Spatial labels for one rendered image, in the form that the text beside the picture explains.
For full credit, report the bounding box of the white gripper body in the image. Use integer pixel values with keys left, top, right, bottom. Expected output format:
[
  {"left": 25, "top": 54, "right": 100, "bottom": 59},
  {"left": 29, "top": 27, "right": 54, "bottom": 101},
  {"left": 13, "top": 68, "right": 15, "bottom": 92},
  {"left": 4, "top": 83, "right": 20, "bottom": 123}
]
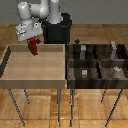
[{"left": 14, "top": 20, "right": 44, "bottom": 42}]

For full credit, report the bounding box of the grey box shape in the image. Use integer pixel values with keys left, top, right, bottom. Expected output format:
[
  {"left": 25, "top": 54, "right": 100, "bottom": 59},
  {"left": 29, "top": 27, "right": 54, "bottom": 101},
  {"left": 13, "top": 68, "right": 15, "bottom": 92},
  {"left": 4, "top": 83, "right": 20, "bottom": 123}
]
[{"left": 79, "top": 45, "right": 87, "bottom": 60}]

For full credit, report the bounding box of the dark wooden compartment bin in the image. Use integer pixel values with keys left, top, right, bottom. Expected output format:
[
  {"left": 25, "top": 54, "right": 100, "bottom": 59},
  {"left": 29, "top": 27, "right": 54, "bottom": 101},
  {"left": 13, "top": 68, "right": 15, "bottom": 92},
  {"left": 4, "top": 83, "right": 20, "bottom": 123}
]
[{"left": 65, "top": 42, "right": 128, "bottom": 90}]

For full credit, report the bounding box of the light wooden bin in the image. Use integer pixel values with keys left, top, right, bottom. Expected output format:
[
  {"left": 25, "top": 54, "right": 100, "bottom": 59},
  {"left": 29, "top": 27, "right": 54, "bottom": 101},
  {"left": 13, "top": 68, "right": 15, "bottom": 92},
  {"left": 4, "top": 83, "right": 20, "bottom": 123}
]
[{"left": 0, "top": 43, "right": 68, "bottom": 90}]

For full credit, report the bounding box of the small dark diamond marker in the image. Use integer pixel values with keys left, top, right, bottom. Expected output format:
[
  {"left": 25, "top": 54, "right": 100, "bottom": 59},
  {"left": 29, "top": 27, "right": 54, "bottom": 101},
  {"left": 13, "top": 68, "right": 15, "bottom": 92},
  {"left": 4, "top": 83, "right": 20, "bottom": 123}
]
[{"left": 74, "top": 38, "right": 81, "bottom": 45}]

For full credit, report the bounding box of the thin metal bin leg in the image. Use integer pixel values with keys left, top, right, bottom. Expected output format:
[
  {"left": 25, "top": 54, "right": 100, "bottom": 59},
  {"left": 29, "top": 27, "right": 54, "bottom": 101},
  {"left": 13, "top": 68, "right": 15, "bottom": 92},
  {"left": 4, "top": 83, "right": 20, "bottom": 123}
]
[
  {"left": 104, "top": 88, "right": 123, "bottom": 128},
  {"left": 100, "top": 88, "right": 108, "bottom": 105},
  {"left": 22, "top": 88, "right": 31, "bottom": 105},
  {"left": 7, "top": 88, "right": 26, "bottom": 128},
  {"left": 69, "top": 88, "right": 76, "bottom": 128},
  {"left": 56, "top": 88, "right": 62, "bottom": 123}
]

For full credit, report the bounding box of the small grey cube shape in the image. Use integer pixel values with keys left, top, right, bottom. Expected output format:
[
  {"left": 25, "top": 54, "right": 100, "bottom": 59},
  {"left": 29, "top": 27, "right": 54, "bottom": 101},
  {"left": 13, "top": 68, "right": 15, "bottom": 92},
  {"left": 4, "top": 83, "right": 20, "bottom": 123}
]
[{"left": 81, "top": 69, "right": 88, "bottom": 77}]

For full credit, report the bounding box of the tall grey carton shape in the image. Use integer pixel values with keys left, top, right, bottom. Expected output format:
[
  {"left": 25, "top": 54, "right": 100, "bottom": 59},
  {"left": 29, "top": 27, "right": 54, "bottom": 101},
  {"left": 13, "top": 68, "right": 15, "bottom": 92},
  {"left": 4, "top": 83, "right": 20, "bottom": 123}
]
[{"left": 110, "top": 40, "right": 118, "bottom": 60}]

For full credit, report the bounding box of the small grey can shape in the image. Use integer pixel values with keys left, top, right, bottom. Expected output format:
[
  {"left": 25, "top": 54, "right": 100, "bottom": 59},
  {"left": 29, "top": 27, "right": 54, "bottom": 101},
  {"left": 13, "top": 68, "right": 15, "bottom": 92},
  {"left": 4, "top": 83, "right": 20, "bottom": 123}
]
[{"left": 113, "top": 66, "right": 121, "bottom": 73}]

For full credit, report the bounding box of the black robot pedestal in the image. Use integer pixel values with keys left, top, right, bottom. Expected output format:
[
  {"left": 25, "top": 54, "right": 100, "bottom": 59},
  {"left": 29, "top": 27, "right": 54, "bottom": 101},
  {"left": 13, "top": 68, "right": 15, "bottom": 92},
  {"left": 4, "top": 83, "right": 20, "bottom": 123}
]
[{"left": 41, "top": 12, "right": 74, "bottom": 45}]

